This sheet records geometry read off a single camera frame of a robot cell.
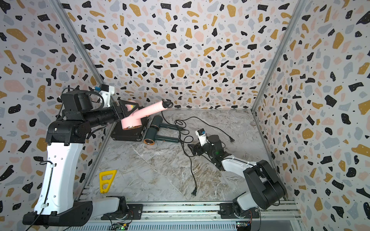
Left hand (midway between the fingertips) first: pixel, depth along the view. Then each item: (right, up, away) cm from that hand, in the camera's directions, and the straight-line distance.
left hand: (135, 106), depth 60 cm
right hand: (+25, -19, +28) cm, 42 cm away
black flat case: (-16, -15, +38) cm, 44 cm away
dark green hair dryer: (-2, -5, +44) cm, 45 cm away
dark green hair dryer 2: (-5, -17, +36) cm, 40 cm away
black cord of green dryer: (+52, -19, +43) cm, 70 cm away
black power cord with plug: (+25, -46, +20) cm, 56 cm away
